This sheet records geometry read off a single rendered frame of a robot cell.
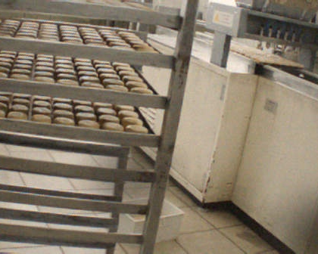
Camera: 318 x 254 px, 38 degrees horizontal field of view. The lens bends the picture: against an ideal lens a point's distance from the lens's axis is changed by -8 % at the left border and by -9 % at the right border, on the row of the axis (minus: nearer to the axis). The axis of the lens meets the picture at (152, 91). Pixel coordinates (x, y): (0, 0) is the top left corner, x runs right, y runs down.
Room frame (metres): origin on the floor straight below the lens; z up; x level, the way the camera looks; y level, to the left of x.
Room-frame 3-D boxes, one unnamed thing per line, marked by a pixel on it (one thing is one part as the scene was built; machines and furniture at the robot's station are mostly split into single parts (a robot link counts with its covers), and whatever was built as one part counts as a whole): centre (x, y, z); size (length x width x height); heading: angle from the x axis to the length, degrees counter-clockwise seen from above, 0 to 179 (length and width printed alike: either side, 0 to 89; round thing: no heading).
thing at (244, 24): (2.80, -0.63, 1.01); 0.72 x 0.33 x 0.34; 116
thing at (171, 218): (2.18, -0.07, 0.08); 0.30 x 0.22 x 0.16; 127
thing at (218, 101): (3.22, -0.42, 0.42); 1.28 x 0.72 x 0.84; 26
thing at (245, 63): (3.13, -0.23, 0.88); 1.28 x 0.01 x 0.07; 26
